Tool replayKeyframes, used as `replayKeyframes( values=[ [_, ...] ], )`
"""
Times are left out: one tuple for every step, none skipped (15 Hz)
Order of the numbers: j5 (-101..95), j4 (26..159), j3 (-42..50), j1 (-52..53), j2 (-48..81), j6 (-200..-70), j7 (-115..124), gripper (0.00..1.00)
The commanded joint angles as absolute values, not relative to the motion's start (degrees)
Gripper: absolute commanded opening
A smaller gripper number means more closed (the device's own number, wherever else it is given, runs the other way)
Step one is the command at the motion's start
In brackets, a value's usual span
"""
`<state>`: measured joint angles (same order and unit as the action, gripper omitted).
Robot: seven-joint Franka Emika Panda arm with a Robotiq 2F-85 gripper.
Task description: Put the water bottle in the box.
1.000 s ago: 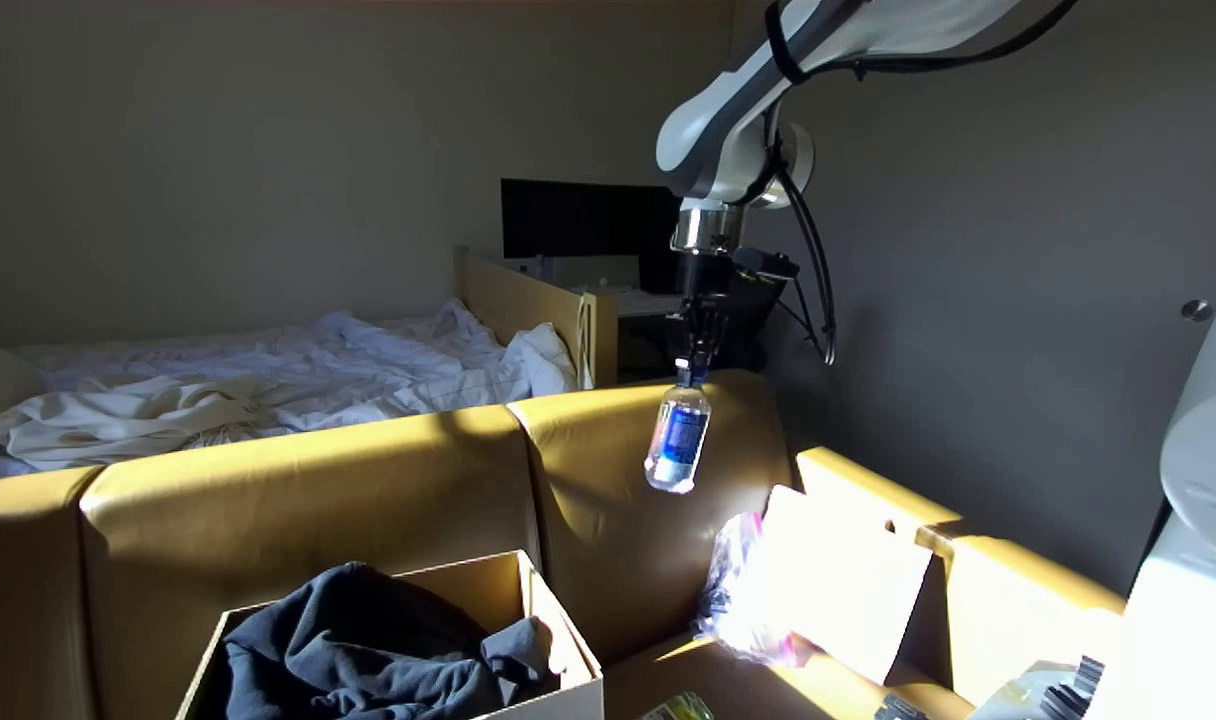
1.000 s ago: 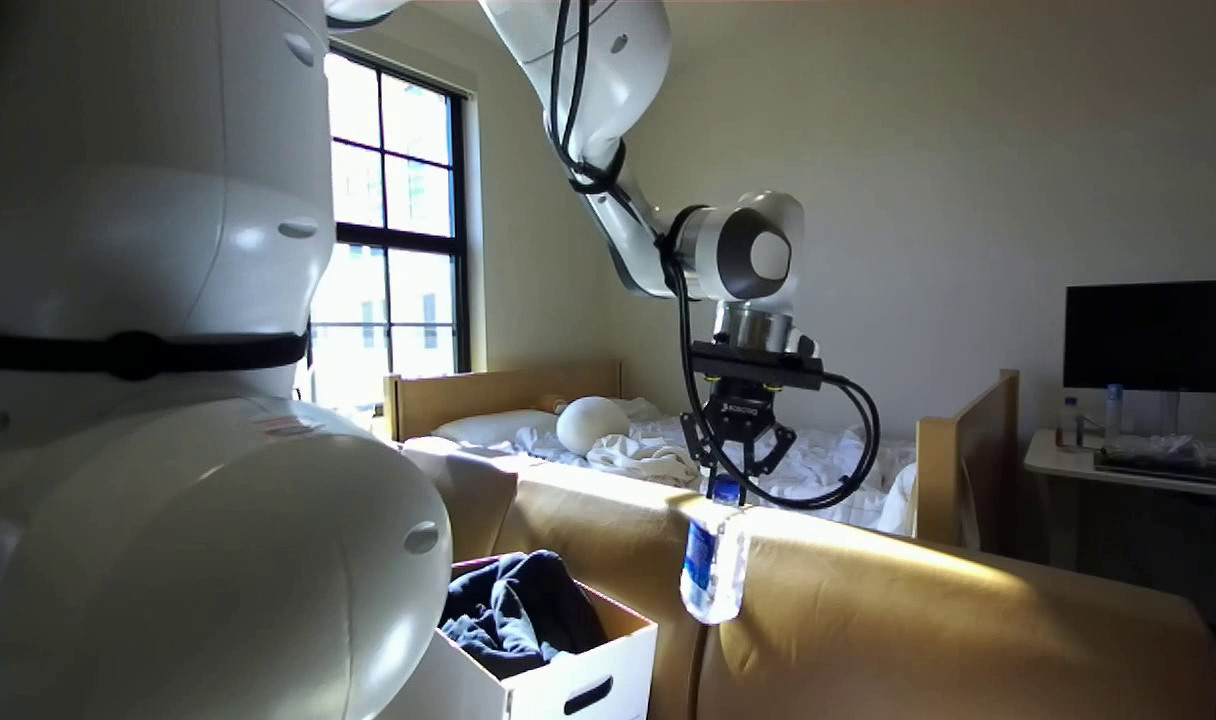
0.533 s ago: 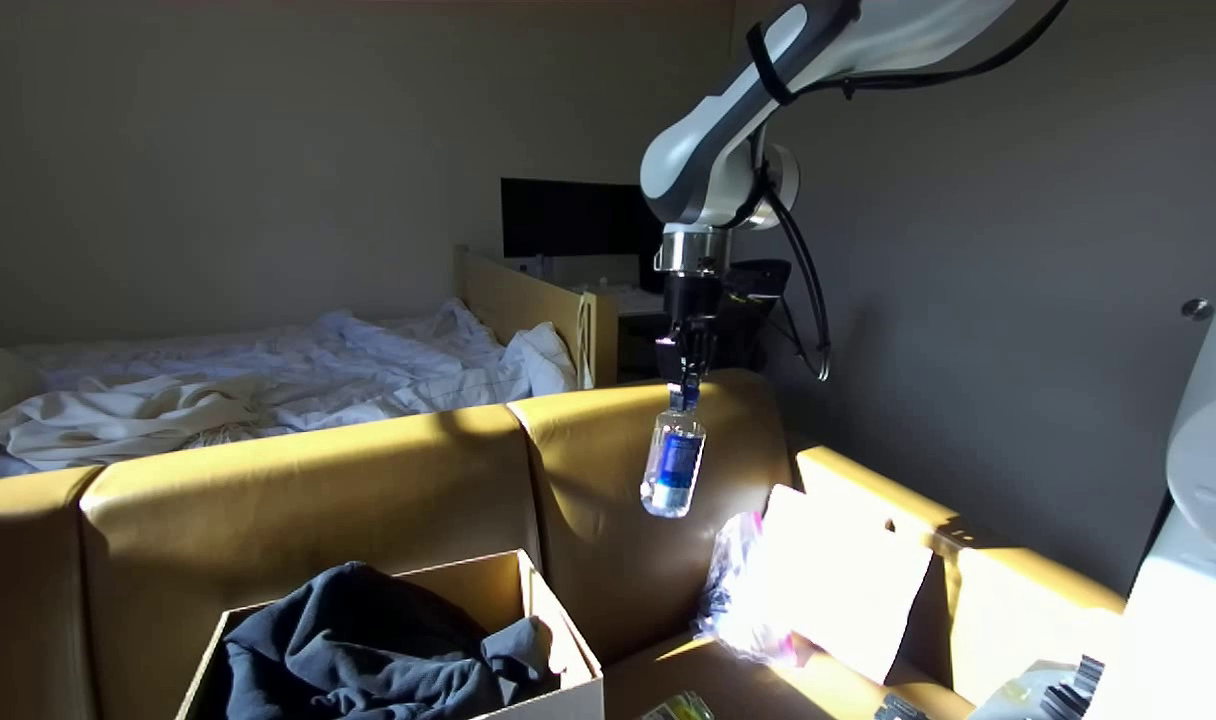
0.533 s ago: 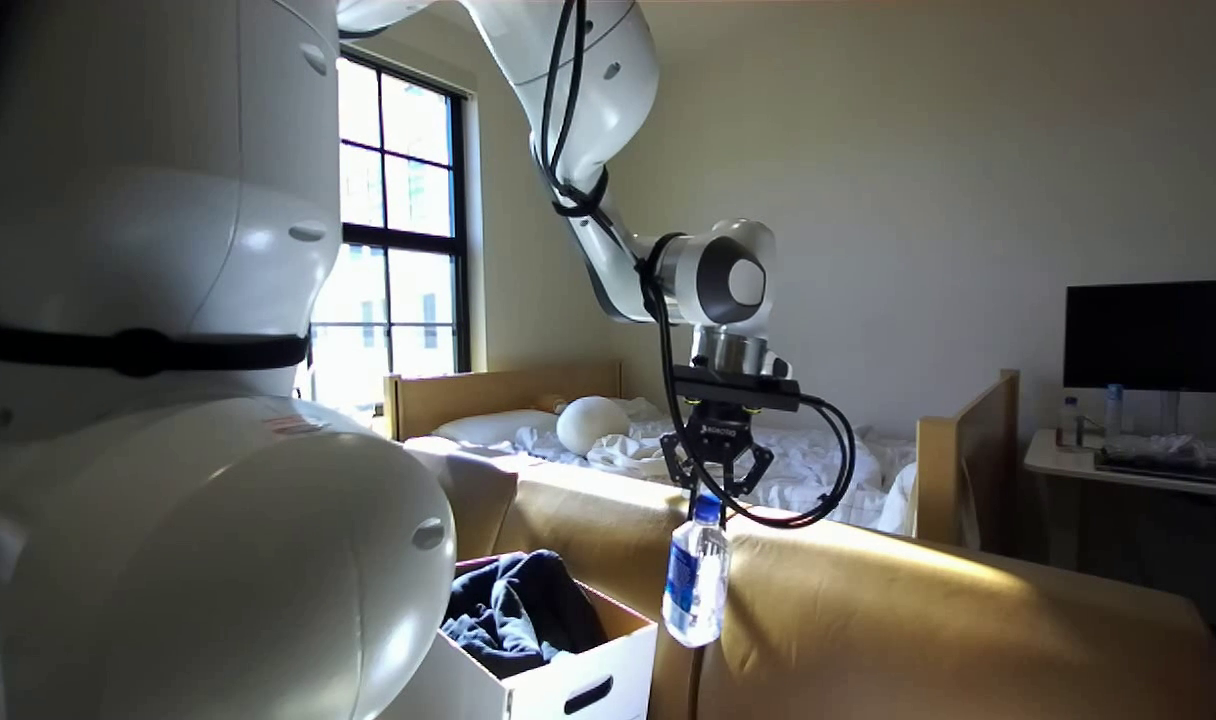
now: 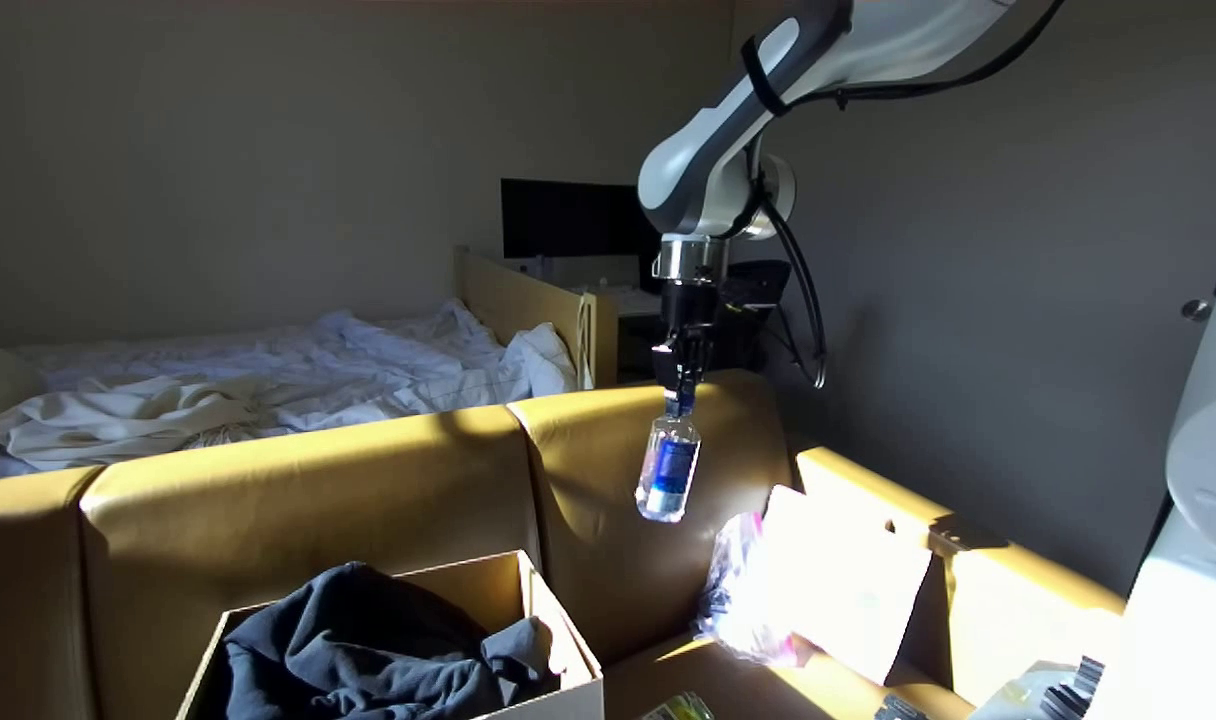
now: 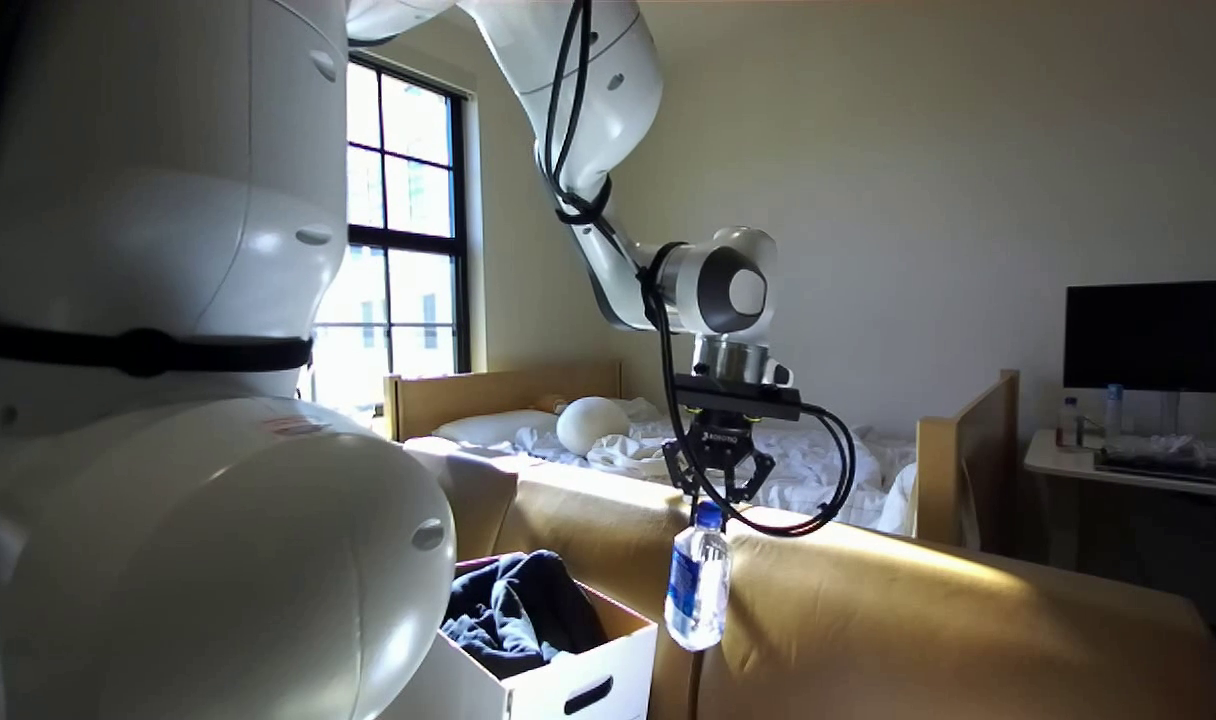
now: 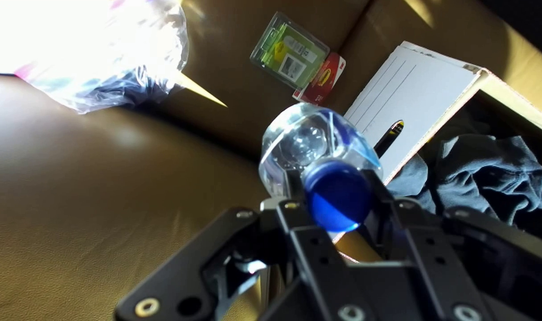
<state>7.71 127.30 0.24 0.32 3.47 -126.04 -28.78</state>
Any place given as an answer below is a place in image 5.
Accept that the translucent plastic bag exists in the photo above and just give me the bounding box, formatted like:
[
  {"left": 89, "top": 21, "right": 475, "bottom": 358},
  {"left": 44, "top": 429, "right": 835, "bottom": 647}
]
[{"left": 692, "top": 506, "right": 818, "bottom": 673}]

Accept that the white crumpled bedsheet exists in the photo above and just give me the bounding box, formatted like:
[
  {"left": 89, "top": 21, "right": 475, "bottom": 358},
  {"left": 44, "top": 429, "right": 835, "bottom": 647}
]
[{"left": 0, "top": 296, "right": 580, "bottom": 475}]

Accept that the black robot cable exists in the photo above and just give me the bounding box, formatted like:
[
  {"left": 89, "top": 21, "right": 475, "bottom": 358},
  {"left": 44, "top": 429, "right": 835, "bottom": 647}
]
[{"left": 744, "top": 0, "right": 1068, "bottom": 396}]

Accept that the dark blue clothing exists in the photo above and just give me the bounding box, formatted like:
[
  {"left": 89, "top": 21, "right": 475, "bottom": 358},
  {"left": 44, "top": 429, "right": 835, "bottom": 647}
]
[{"left": 214, "top": 561, "right": 560, "bottom": 720}]

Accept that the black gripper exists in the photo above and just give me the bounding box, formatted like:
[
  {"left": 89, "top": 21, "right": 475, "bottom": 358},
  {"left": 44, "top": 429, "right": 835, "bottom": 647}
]
[{"left": 649, "top": 271, "right": 720, "bottom": 411}]

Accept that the white desk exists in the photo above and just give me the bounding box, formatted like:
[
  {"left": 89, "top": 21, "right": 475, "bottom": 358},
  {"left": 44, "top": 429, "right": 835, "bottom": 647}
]
[{"left": 590, "top": 278, "right": 668, "bottom": 390}]

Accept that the black monitor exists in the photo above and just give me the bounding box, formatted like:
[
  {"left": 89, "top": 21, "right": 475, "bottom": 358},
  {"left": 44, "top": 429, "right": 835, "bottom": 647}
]
[{"left": 496, "top": 177, "right": 655, "bottom": 269}]

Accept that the tan leather sofa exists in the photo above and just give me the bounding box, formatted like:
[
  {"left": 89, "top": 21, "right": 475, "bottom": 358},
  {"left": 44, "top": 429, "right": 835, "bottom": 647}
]
[{"left": 0, "top": 366, "right": 1134, "bottom": 720}]

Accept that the blue label water bottle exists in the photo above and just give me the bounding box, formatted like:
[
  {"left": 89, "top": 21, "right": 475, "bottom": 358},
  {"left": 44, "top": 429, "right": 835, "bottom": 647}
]
[{"left": 631, "top": 386, "right": 708, "bottom": 529}]

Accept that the cardboard box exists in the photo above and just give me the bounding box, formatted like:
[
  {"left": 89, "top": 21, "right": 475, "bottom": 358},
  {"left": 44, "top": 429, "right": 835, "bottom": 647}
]
[{"left": 173, "top": 542, "right": 607, "bottom": 720}]

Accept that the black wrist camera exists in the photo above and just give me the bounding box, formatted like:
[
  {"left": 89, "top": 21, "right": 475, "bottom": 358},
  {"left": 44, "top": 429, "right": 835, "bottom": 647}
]
[{"left": 716, "top": 257, "right": 790, "bottom": 335}]

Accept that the striped white object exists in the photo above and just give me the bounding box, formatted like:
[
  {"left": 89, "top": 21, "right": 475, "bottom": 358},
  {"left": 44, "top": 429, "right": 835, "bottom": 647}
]
[{"left": 972, "top": 650, "right": 1109, "bottom": 720}]

